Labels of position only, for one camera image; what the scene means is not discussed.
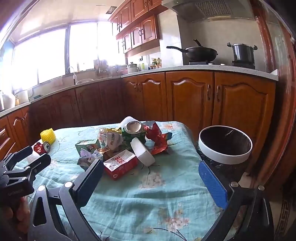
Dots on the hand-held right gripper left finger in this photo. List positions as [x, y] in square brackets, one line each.
[90, 178]

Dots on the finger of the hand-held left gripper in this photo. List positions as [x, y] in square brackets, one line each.
[39, 163]
[23, 153]

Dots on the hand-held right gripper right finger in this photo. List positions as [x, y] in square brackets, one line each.
[212, 183]

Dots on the purple white paper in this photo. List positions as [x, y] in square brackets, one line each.
[86, 159]

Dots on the white-rimmed bin with black bag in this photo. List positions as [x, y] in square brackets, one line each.
[222, 158]

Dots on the red cardboard box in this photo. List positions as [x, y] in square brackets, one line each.
[120, 165]

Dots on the green printed carton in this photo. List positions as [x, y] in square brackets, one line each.
[86, 145]

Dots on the white foam block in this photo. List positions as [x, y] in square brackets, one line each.
[143, 153]

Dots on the green drink can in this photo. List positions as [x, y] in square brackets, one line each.
[133, 127]

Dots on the red foil wrapper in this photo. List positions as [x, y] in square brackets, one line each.
[157, 139]

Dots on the person's left hand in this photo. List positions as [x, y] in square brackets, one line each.
[22, 208]

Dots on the red drink can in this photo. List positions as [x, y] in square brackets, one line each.
[39, 147]

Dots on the yellow foam fruit net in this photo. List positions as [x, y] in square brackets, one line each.
[48, 135]

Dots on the crumpled white printed wrapper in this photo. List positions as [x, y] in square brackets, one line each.
[113, 141]

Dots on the white kettle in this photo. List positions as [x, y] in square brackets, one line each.
[8, 101]

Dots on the light blue floral tablecloth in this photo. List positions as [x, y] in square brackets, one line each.
[143, 197]

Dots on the white round container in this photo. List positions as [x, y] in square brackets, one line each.
[22, 96]

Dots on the white foam fruit net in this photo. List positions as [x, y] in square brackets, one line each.
[126, 121]

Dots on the patterned floor mat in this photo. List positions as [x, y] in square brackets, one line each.
[286, 210]

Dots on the wooden base cabinets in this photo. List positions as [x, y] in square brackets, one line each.
[185, 99]

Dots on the chrome kitchen faucet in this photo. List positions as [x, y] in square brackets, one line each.
[74, 76]

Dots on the kitchen window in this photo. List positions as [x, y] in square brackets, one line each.
[46, 58]

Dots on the utensil rack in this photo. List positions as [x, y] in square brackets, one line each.
[100, 67]

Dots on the black gas stove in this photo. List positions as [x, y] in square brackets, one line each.
[222, 65]

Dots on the pale speckled kitchen countertop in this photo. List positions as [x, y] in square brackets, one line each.
[161, 69]

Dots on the black wok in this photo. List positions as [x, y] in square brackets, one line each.
[198, 53]

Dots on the cluster of condiment bottles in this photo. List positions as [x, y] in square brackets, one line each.
[155, 63]

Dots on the steel cooking pot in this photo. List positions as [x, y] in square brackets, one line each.
[242, 53]

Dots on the ceiling vent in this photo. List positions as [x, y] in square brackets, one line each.
[110, 9]

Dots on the steel range hood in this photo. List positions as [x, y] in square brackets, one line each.
[208, 9]

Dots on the wooden door frame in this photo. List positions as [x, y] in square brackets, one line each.
[285, 111]

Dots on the wooden wall cabinets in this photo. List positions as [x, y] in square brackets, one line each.
[138, 32]

